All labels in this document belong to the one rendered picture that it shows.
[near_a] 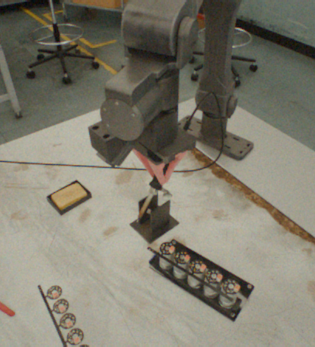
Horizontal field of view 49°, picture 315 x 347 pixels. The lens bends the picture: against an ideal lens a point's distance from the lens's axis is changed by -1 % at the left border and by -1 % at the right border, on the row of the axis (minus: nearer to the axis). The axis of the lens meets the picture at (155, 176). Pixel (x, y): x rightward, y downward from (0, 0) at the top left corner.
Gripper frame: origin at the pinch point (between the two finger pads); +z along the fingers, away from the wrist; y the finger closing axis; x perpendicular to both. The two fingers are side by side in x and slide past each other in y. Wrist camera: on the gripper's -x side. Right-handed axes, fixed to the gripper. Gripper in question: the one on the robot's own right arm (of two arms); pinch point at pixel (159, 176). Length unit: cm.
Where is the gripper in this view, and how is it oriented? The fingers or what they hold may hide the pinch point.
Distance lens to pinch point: 58.7
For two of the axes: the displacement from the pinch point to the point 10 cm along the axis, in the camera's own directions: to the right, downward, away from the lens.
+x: 7.6, -4.6, 4.6
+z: 0.2, 7.2, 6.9
